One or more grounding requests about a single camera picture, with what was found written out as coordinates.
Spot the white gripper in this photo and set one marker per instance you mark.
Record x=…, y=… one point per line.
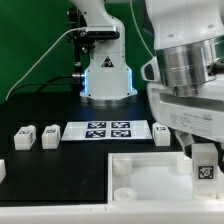
x=202, y=115

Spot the white square table top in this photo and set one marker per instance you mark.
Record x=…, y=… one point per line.
x=153, y=177

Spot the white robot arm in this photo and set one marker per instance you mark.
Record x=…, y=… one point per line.
x=187, y=90

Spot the white marker sheet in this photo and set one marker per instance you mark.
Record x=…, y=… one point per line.
x=107, y=130

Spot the white block left edge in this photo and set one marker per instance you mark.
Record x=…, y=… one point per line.
x=2, y=170

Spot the white front frame wall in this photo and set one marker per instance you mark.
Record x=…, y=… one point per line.
x=120, y=212

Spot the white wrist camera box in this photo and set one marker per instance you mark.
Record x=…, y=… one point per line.
x=150, y=71

